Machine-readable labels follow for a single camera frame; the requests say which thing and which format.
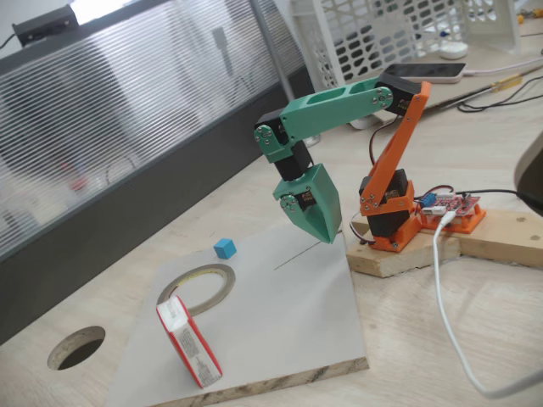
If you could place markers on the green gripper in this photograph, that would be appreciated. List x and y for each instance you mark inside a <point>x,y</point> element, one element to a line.
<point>321,199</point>

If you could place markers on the blue cube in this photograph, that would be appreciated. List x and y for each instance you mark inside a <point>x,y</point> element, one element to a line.
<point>224,249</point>

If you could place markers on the red cardboard box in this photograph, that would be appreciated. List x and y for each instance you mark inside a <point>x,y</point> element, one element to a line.
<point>203,356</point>

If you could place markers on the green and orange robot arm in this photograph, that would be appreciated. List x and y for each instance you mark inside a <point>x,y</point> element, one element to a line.
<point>331,108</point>

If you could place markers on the black box device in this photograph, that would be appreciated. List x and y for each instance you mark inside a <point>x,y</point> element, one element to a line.
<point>42,23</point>

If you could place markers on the silver round metal disc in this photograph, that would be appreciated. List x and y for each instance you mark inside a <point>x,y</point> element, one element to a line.
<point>313,141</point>

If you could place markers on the white chipboard panel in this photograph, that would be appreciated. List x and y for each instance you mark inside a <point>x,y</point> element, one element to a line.
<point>275,318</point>

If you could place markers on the red controller circuit board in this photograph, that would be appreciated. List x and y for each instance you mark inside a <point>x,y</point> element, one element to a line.
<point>458,205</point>

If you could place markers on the orange circuit board holder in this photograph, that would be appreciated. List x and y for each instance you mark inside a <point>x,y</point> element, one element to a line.
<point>471,222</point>

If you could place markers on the white plastic lattice basket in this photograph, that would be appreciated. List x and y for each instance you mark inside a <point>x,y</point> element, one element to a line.
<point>307,42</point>

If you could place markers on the long wooden plank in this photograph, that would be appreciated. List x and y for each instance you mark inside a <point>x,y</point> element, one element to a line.
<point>509,237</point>

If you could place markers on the smartphone with pale case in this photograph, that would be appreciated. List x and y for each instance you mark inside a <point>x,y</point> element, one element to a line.
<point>432,72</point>

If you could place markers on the brown cardboard sheet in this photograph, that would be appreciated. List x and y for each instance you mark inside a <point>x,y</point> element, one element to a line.
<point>479,85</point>

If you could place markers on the white earbuds case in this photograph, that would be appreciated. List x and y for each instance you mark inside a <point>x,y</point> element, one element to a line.
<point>453,51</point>

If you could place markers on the ribbed glass desk partition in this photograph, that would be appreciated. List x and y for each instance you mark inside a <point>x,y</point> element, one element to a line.
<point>127,106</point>

